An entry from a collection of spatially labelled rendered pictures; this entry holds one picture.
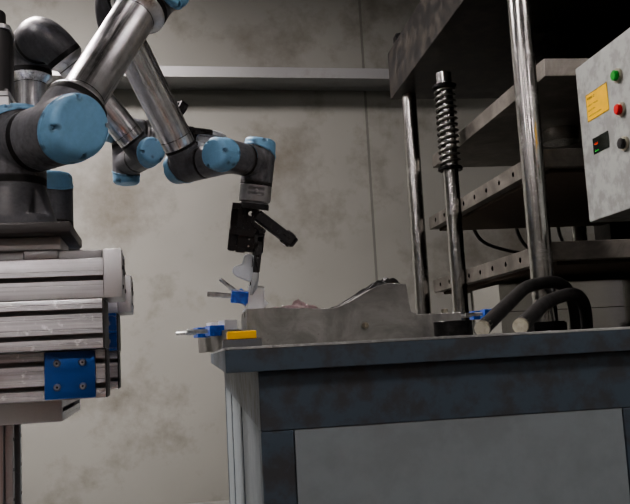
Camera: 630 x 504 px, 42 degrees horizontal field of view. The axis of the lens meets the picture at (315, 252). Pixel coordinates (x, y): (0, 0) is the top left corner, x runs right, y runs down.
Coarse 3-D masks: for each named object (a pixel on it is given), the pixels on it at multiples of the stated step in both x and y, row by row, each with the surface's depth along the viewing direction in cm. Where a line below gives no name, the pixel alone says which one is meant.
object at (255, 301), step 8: (248, 288) 194; (264, 288) 192; (208, 296) 192; (216, 296) 192; (224, 296) 193; (232, 296) 191; (240, 296) 192; (248, 296) 192; (256, 296) 192; (248, 304) 192; (256, 304) 192
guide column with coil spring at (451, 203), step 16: (448, 80) 292; (448, 96) 291; (448, 128) 290; (448, 144) 289; (448, 176) 288; (448, 192) 288; (448, 208) 287; (448, 224) 287; (448, 240) 287; (464, 256) 286; (464, 272) 285; (464, 288) 284; (464, 304) 283
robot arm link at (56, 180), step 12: (48, 180) 199; (60, 180) 201; (72, 180) 206; (48, 192) 199; (60, 192) 200; (72, 192) 205; (60, 204) 200; (72, 204) 204; (60, 216) 199; (72, 216) 204
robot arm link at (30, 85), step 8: (16, 48) 212; (16, 56) 214; (24, 56) 212; (16, 64) 214; (24, 64) 214; (32, 64) 214; (40, 64) 215; (16, 72) 214; (24, 72) 214; (32, 72) 214; (40, 72) 215; (48, 72) 218; (16, 80) 215; (24, 80) 215; (32, 80) 215; (40, 80) 217; (48, 80) 219; (16, 88) 215; (24, 88) 215; (32, 88) 215; (40, 88) 217; (16, 96) 215; (24, 96) 214; (32, 96) 215; (40, 96) 216; (32, 104) 215
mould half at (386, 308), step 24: (384, 288) 191; (264, 312) 186; (288, 312) 187; (312, 312) 188; (336, 312) 188; (360, 312) 189; (384, 312) 190; (408, 312) 191; (456, 312) 192; (264, 336) 186; (288, 336) 186; (312, 336) 187; (336, 336) 188; (360, 336) 189; (384, 336) 189; (408, 336) 190; (432, 336) 191
